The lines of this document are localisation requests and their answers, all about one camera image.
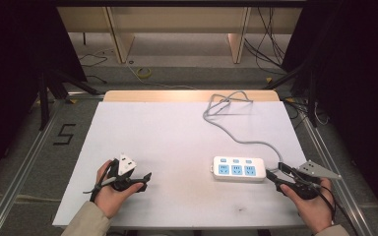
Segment person's right hand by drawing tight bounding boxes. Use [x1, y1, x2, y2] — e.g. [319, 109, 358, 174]
[280, 178, 337, 235]

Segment bundle of black floor cables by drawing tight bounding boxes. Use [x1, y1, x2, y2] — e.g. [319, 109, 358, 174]
[243, 6, 293, 72]

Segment person's left hand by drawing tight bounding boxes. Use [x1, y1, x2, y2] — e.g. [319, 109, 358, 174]
[94, 159, 145, 219]

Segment light wooden shelf unit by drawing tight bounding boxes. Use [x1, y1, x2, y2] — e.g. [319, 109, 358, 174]
[56, 6, 303, 65]

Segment yellow tape roll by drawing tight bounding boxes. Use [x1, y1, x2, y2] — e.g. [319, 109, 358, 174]
[136, 67, 153, 80]

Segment white floor cable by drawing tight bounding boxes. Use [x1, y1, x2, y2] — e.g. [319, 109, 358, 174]
[125, 62, 199, 90]

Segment metal floor rail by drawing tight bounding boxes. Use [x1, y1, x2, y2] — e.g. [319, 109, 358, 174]
[0, 92, 106, 236]
[283, 96, 375, 236]

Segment white power strip blue sockets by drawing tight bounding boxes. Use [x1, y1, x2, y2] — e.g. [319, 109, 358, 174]
[212, 155, 267, 183]

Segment hand-held gripper black cable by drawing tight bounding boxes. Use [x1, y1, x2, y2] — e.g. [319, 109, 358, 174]
[309, 181, 360, 236]
[83, 159, 119, 204]

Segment left hand-held gripper black cable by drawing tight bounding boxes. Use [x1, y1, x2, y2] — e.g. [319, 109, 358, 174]
[83, 159, 119, 204]

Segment right hand-held gripper black cable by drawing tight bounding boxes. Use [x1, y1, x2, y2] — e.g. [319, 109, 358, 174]
[309, 181, 360, 236]

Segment grey power strip cable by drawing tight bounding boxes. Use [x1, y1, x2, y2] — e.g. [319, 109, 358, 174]
[202, 90, 285, 172]

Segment white board mat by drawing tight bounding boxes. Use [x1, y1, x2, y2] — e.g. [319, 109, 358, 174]
[52, 100, 309, 230]

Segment black metal stand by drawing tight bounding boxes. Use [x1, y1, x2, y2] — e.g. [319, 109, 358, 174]
[36, 69, 102, 132]
[261, 57, 321, 129]

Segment black curtain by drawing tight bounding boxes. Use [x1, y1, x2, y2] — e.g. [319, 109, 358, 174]
[0, 0, 89, 191]
[280, 0, 378, 227]

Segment thin black floor cable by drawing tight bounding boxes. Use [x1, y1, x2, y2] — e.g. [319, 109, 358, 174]
[78, 52, 109, 85]

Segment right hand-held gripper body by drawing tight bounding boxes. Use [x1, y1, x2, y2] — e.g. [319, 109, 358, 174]
[285, 159, 343, 202]

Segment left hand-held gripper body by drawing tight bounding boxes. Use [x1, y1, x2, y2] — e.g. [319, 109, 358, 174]
[106, 152, 146, 193]

